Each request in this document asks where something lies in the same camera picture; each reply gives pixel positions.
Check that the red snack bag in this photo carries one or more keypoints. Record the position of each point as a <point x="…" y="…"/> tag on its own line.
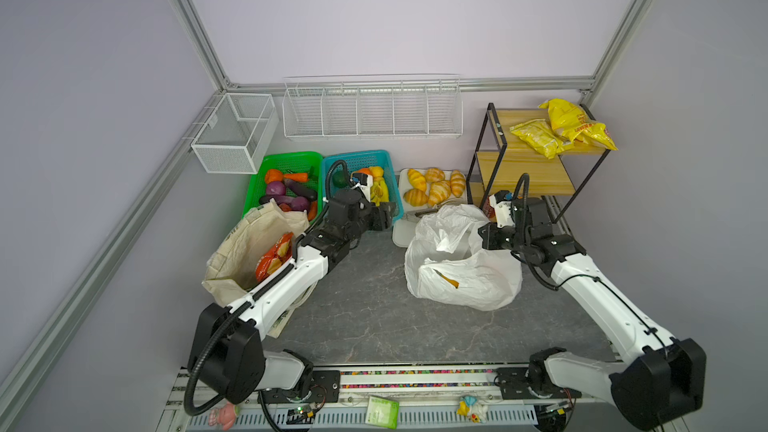
<point x="275" y="257"/>

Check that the long white wire basket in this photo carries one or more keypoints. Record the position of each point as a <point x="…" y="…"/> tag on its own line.
<point x="373" y="107"/>

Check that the yellow lemon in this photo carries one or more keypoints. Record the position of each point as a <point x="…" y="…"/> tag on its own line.
<point x="376" y="171"/>

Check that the dark purple eggplant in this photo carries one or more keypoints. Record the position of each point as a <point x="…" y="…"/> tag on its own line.
<point x="301" y="190"/>

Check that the small white mesh basket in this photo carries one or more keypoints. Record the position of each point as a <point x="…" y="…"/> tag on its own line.
<point x="236" y="135"/>

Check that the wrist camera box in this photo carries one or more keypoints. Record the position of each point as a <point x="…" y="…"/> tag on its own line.
<point x="362" y="182"/>
<point x="501" y="203"/>

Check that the yellow chip bag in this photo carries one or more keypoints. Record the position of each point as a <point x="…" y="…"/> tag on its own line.
<point x="538" y="134"/>
<point x="572" y="123"/>

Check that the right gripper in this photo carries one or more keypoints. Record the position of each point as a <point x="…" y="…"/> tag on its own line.
<point x="489" y="231"/>

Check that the croissant centre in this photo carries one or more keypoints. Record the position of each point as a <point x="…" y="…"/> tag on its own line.
<point x="439" y="192"/>

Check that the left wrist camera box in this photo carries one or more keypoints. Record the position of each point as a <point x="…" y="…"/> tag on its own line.
<point x="362" y="182"/>

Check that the green small box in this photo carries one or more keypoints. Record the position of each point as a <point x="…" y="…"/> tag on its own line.
<point x="382" y="413"/>

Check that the orange carrot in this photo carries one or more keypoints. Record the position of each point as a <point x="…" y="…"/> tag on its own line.
<point x="297" y="177"/>

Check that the croissant far right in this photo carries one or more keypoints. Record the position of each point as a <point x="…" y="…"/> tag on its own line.
<point x="457" y="183"/>

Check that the purple eggplant front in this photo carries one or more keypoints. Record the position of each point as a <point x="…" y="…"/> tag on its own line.
<point x="278" y="199"/>

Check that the orange red tomato back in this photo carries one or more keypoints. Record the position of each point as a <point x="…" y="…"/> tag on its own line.
<point x="273" y="175"/>

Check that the green plastic basket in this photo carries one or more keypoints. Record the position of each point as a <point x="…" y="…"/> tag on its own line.
<point x="296" y="162"/>

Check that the white plastic grocery bag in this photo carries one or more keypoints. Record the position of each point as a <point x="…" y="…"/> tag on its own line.
<point x="447" y="241"/>

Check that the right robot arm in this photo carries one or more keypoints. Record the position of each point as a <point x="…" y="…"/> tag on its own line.
<point x="657" y="379"/>

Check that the teal plastic basket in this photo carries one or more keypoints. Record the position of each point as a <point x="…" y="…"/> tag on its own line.
<point x="368" y="159"/>

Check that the croissant front left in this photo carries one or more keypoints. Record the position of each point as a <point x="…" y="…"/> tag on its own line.
<point x="415" y="197"/>

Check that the yellow toy figure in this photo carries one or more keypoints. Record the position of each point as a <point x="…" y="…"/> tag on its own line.
<point x="472" y="409"/>

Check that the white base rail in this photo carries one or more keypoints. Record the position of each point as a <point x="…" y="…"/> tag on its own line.
<point x="428" y="395"/>

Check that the yellow chip bag right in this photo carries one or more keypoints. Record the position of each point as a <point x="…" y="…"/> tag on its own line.
<point x="572" y="123"/>

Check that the black wooden shelf rack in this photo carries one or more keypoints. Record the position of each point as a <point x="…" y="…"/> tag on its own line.
<point x="500" y="158"/>

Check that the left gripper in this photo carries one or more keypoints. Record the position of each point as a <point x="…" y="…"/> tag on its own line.
<point x="381" y="215"/>

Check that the green avocado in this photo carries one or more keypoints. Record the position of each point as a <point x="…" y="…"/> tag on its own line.
<point x="339" y="179"/>

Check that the purple onion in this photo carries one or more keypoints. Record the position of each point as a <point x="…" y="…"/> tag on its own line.
<point x="276" y="188"/>

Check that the croissant top middle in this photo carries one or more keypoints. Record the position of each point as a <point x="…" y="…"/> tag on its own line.
<point x="433" y="175"/>

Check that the white bread tray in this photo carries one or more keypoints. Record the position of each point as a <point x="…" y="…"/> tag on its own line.
<point x="404" y="227"/>

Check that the croissant far left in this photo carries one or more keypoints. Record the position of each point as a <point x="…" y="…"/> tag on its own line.
<point x="417" y="180"/>

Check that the banana bunch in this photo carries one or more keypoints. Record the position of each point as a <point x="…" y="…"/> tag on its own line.
<point x="379" y="191"/>

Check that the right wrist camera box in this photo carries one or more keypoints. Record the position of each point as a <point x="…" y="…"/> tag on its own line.
<point x="501" y="203"/>

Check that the cream canvas tote bag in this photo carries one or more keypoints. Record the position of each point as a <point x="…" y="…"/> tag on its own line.
<point x="230" y="271"/>

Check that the yellow chip bag left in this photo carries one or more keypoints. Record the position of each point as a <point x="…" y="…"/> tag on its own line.
<point x="538" y="134"/>

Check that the croissant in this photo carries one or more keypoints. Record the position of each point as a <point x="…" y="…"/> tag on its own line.
<point x="433" y="175"/>
<point x="439" y="192"/>
<point x="457" y="183"/>
<point x="417" y="180"/>
<point x="415" y="197"/>

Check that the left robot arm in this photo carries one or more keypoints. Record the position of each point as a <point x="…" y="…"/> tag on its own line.
<point x="227" y="359"/>

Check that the pink toy figure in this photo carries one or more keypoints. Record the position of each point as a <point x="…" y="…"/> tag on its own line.
<point x="223" y="418"/>

